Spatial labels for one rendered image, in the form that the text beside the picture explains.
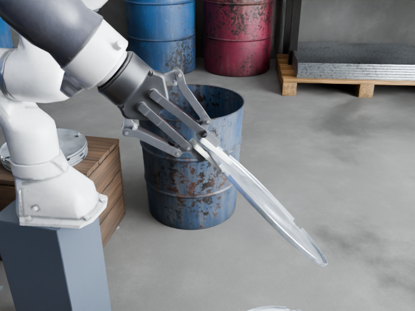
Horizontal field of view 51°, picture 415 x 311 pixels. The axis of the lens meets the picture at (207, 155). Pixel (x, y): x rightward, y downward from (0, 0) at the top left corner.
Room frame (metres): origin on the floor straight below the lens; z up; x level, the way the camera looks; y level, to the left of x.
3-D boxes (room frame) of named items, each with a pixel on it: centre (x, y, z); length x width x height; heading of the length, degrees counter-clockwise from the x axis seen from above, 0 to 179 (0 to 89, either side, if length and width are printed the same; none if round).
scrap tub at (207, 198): (1.61, 0.07, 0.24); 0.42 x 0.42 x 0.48
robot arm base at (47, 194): (0.91, 0.37, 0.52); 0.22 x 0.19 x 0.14; 75
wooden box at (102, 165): (1.39, 0.58, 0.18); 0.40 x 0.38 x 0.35; 78
